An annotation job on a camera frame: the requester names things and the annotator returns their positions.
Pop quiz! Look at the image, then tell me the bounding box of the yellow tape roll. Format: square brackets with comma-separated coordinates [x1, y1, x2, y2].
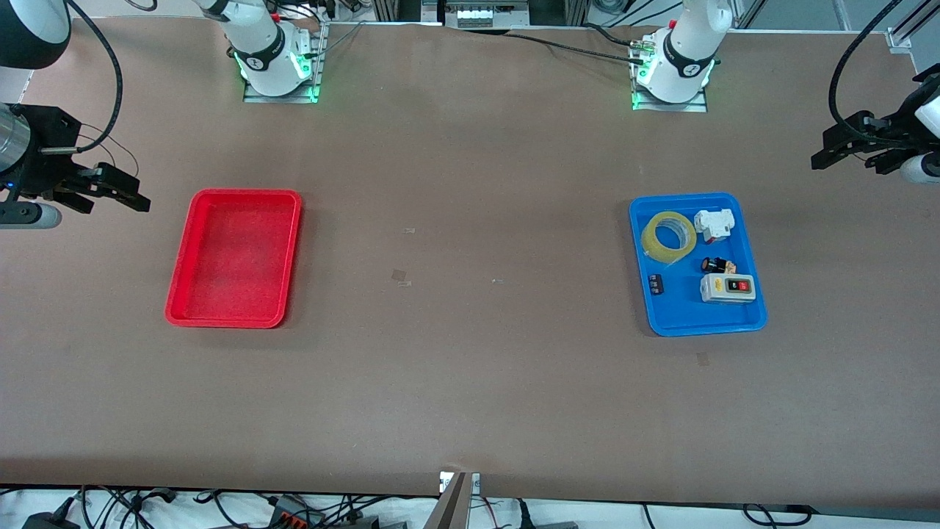
[640, 211, 698, 265]

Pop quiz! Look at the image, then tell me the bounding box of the slanted aluminium frame profile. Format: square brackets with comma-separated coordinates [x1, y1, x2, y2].
[886, 0, 940, 54]

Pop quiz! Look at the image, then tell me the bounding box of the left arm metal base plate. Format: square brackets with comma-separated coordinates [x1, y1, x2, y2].
[633, 87, 708, 113]

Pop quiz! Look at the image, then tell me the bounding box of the red plastic tray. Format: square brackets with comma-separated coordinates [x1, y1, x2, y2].
[164, 189, 303, 329]

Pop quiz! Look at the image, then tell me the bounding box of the metal device with ports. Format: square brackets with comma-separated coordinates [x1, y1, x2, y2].
[438, 0, 531, 29]

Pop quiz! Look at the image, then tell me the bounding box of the white electrical plug block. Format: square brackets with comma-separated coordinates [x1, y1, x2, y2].
[694, 209, 736, 244]

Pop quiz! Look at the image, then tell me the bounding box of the aluminium profile bar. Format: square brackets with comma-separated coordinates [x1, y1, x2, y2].
[424, 472, 471, 529]

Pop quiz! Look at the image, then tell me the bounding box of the short black table cable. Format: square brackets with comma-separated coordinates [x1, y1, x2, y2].
[584, 22, 640, 49]

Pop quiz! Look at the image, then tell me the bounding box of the black looped floor cable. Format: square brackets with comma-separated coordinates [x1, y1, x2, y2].
[742, 503, 816, 527]

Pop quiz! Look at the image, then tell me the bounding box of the blue plastic tray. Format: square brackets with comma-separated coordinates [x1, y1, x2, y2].
[629, 192, 769, 337]

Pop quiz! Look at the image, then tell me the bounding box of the long black table cable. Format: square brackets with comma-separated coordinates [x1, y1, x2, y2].
[505, 32, 647, 64]

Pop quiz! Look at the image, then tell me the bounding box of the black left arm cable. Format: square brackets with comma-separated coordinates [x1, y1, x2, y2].
[828, 0, 905, 144]

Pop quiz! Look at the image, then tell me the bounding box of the grey switch box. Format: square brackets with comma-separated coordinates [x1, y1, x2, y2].
[700, 273, 756, 304]

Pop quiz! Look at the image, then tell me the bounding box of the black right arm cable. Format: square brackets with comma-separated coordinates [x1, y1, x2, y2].
[40, 0, 124, 155]

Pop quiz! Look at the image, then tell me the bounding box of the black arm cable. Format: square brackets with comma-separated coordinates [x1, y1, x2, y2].
[40, 0, 124, 155]
[828, 0, 905, 144]

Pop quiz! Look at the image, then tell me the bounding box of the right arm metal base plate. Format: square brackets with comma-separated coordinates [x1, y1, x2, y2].
[243, 22, 328, 104]

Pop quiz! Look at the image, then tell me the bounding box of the orange connector box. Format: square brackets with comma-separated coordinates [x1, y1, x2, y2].
[266, 496, 324, 528]

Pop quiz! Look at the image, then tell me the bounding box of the black power adapter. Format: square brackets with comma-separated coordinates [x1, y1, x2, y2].
[22, 498, 80, 529]

